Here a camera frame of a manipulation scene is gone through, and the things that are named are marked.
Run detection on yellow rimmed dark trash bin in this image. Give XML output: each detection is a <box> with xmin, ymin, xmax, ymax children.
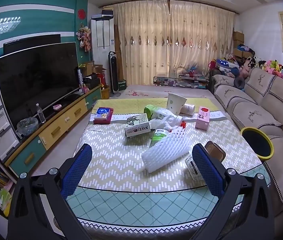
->
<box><xmin>240</xmin><ymin>127</ymin><xmax>274</xmax><ymax>161</ymax></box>

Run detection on white tissue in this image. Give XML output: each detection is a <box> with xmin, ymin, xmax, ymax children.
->
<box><xmin>149</xmin><ymin>116</ymin><xmax>182</xmax><ymax>132</ymax></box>

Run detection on pile of plush toys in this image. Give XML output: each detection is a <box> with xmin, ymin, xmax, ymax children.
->
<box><xmin>208</xmin><ymin>56</ymin><xmax>283</xmax><ymax>83</ymax></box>

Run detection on low glass shelf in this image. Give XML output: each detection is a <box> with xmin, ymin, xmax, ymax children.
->
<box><xmin>153</xmin><ymin>75</ymin><xmax>208</xmax><ymax>89</ymax></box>

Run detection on white foam net sleeve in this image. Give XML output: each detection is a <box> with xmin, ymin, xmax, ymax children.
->
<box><xmin>141</xmin><ymin>123</ymin><xmax>195</xmax><ymax>173</ymax></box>

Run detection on white barcode packet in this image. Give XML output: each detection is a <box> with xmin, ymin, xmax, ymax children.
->
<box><xmin>185</xmin><ymin>154</ymin><xmax>204</xmax><ymax>182</ymax></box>

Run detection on white pill bottle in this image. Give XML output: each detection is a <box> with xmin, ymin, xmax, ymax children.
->
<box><xmin>180</xmin><ymin>103</ymin><xmax>196</xmax><ymax>116</ymax></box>

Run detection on floral floor mat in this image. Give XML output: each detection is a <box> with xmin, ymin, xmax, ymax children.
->
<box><xmin>117</xmin><ymin>85</ymin><xmax>214</xmax><ymax>99</ymax></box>

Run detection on green lidded clear jar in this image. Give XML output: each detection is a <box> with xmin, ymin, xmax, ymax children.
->
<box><xmin>150</xmin><ymin>129</ymin><xmax>170</xmax><ymax>147</ymax></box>

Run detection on patterned table cloth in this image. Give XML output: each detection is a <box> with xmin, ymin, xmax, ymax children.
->
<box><xmin>66</xmin><ymin>97</ymin><xmax>269</xmax><ymax>228</ymax></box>

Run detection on black tower fan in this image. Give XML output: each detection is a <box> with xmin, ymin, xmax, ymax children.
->
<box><xmin>109</xmin><ymin>51</ymin><xmax>120</xmax><ymax>98</ymax></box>

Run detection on red tray with tissue pack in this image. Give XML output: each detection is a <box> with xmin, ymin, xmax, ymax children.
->
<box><xmin>93</xmin><ymin>107</ymin><xmax>113</xmax><ymax>125</ymax></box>

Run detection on glass ashtray bowl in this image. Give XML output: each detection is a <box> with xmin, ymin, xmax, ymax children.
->
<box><xmin>17</xmin><ymin>117</ymin><xmax>39</xmax><ymax>137</ymax></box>

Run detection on white bamboo print box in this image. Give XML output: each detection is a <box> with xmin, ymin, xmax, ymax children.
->
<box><xmin>124</xmin><ymin>113</ymin><xmax>151</xmax><ymax>138</ymax></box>

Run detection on white standing air conditioner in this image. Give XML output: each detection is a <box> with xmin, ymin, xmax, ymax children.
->
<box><xmin>91</xmin><ymin>17</ymin><xmax>115</xmax><ymax>68</ymax></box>

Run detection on large black television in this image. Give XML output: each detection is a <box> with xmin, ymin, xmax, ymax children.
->
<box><xmin>0</xmin><ymin>42</ymin><xmax>80</xmax><ymax>127</ymax></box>

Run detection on white paper cup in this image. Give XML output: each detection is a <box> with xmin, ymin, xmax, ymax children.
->
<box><xmin>166</xmin><ymin>93</ymin><xmax>187</xmax><ymax>115</ymax></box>

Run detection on brown square tin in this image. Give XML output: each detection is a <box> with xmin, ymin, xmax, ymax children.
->
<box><xmin>205</xmin><ymin>141</ymin><xmax>226</xmax><ymax>162</ymax></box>

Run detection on pink small box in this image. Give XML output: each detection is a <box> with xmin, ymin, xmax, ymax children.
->
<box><xmin>195</xmin><ymin>106</ymin><xmax>210</xmax><ymax>131</ymax></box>

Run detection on teal yellow tv cabinet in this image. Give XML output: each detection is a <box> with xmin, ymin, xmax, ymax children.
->
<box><xmin>4</xmin><ymin>85</ymin><xmax>101</xmax><ymax>176</ymax></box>

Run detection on beige curtains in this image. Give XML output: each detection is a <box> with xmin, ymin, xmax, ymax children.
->
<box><xmin>112</xmin><ymin>0</ymin><xmax>236</xmax><ymax>85</ymax></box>

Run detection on white green lotion bottle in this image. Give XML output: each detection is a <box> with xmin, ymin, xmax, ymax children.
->
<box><xmin>144</xmin><ymin>105</ymin><xmax>183</xmax><ymax>121</ymax></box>

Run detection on beige sectional sofa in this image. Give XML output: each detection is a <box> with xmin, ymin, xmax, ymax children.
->
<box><xmin>213</xmin><ymin>68</ymin><xmax>283</xmax><ymax>202</ymax></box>

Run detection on clear water bottle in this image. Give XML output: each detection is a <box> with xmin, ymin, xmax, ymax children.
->
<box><xmin>36</xmin><ymin>103</ymin><xmax>46</xmax><ymax>124</ymax></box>

